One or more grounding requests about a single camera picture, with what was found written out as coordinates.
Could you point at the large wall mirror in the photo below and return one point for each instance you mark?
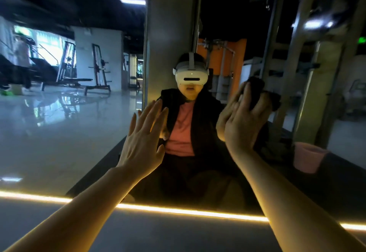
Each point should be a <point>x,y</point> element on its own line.
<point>57,140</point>

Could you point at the person's right forearm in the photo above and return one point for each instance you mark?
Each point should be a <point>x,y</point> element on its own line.
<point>303,209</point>

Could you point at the person's left hand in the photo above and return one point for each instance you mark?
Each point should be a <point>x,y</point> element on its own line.
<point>143,146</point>

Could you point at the person's left forearm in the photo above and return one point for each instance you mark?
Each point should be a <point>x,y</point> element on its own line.
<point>80,214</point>

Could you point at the person's right hand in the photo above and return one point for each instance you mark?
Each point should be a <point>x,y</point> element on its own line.
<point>243,126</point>

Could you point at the dark brown cleaning cloth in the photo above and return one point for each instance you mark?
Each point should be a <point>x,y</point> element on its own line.
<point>260,92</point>

